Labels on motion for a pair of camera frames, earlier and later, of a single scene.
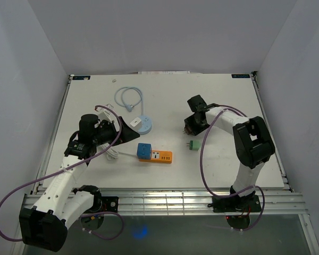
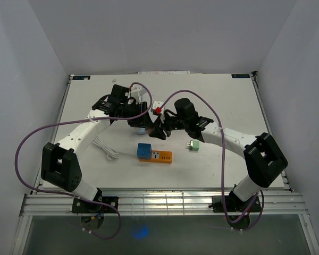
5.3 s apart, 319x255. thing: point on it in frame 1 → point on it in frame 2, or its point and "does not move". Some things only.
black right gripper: [189, 121] → [158, 133]
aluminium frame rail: [185, 203] does not move
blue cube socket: [144, 151] does not move
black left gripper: [127, 133] → [143, 121]
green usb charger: [194, 145] does not move
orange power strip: [159, 156] does not move
